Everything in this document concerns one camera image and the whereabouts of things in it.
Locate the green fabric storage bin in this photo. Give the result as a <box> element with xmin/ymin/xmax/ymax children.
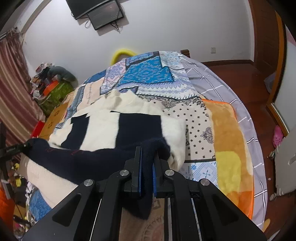
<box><xmin>37</xmin><ymin>81</ymin><xmax>74</xmax><ymax>116</ymax></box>

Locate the grey checked bed sheet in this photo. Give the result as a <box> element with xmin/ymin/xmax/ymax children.
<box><xmin>180</xmin><ymin>55</ymin><xmax>268</xmax><ymax>229</ymax></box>

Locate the striped red curtain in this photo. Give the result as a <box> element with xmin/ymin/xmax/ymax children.
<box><xmin>0</xmin><ymin>29</ymin><xmax>45</xmax><ymax>146</ymax></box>

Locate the wooden lap desk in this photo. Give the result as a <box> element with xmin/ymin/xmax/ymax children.
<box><xmin>39</xmin><ymin>103</ymin><xmax>68</xmax><ymax>140</ymax></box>

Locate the yellow foam tube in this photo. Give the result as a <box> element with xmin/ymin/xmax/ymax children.
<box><xmin>110</xmin><ymin>49</ymin><xmax>137</xmax><ymax>66</ymax></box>

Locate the small framed wall monitor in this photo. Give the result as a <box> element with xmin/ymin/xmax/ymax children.
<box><xmin>87</xmin><ymin>1</ymin><xmax>124</xmax><ymax>32</ymax></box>

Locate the blue patchwork bedspread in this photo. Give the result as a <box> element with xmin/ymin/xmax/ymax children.
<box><xmin>28</xmin><ymin>51</ymin><xmax>219</xmax><ymax>241</ymax></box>

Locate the white sliding wardrobe door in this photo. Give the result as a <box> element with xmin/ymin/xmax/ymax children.
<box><xmin>266</xmin><ymin>14</ymin><xmax>295</xmax><ymax>136</ymax></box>

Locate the brown wooden door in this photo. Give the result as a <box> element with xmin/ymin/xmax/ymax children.
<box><xmin>248</xmin><ymin>0</ymin><xmax>282</xmax><ymax>77</ymax></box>

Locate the red box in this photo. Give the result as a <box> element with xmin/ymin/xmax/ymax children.
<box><xmin>30</xmin><ymin>121</ymin><xmax>45</xmax><ymax>138</ymax></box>

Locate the orange box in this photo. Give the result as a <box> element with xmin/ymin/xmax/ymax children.
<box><xmin>43</xmin><ymin>80</ymin><xmax>59</xmax><ymax>96</ymax></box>

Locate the pink slipper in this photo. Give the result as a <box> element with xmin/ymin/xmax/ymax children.
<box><xmin>272</xmin><ymin>125</ymin><xmax>284</xmax><ymax>148</ymax></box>

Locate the black and white striped sweater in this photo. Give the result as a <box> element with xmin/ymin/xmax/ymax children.
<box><xmin>18</xmin><ymin>90</ymin><xmax>186</xmax><ymax>219</ymax></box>

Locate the black wall television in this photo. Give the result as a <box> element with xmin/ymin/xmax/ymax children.
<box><xmin>66</xmin><ymin>0</ymin><xmax>109</xmax><ymax>20</ymax></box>

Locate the orange yellow fleece blanket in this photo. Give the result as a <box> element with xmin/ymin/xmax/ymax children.
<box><xmin>204</xmin><ymin>99</ymin><xmax>254</xmax><ymax>219</ymax></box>

